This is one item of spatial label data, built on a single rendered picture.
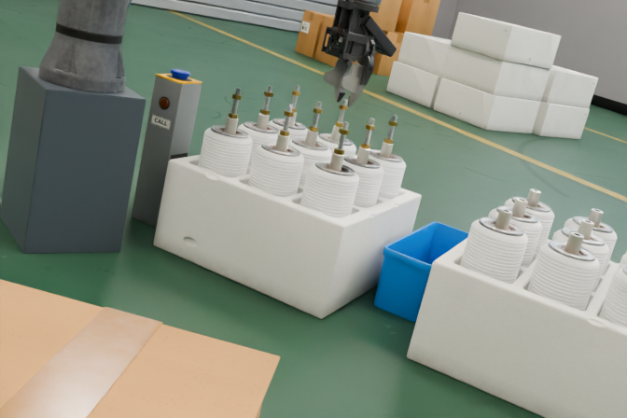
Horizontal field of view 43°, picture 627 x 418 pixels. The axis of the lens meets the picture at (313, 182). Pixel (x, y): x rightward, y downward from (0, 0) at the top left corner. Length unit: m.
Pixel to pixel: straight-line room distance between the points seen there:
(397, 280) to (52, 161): 0.66
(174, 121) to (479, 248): 0.68
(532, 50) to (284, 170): 2.97
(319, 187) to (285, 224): 0.09
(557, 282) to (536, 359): 0.13
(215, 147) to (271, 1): 5.73
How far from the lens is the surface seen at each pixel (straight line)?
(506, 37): 4.18
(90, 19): 1.45
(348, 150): 1.69
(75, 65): 1.45
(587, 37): 7.58
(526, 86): 4.38
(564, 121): 4.67
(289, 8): 7.36
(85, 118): 1.45
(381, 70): 5.53
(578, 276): 1.32
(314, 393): 1.22
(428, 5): 5.71
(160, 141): 1.68
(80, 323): 0.63
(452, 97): 4.37
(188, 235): 1.56
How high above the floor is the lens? 0.59
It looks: 15 degrees down
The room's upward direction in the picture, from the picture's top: 13 degrees clockwise
